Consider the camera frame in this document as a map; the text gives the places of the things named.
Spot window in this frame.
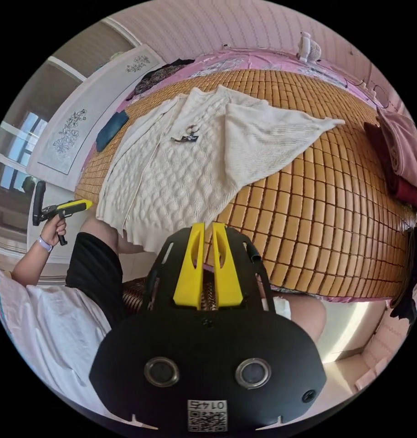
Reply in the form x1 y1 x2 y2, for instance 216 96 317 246
0 109 49 193

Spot dark blue garment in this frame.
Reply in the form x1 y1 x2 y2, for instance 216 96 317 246
95 112 130 153

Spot dark hanging clothes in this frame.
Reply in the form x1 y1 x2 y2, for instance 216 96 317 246
388 223 417 322

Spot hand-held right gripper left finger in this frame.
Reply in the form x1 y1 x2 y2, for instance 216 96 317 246
173 222 206 310

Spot beige cardigan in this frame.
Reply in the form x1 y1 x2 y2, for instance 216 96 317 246
95 84 346 255

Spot person's left forearm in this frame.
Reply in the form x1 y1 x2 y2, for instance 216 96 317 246
11 236 54 287

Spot bed with woven mat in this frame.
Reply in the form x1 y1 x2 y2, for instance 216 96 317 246
79 47 417 303

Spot black patterned garment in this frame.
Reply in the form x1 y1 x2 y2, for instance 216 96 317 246
126 58 196 102

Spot pile of clothes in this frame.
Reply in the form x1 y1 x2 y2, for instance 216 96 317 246
363 105 417 214

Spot white floral headboard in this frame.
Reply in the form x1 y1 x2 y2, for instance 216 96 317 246
26 44 165 193

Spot person's body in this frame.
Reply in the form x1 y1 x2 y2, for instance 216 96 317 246
0 217 327 417

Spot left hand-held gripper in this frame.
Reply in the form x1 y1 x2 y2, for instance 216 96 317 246
40 199 94 247

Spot small white fan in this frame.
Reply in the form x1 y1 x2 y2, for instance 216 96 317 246
297 31 323 64

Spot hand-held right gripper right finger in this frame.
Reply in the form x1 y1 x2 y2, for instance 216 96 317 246
212 222 245 310

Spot person's left hand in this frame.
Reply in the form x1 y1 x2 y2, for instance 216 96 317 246
40 215 67 248

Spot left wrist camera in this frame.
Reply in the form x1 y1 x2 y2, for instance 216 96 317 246
31 181 47 227

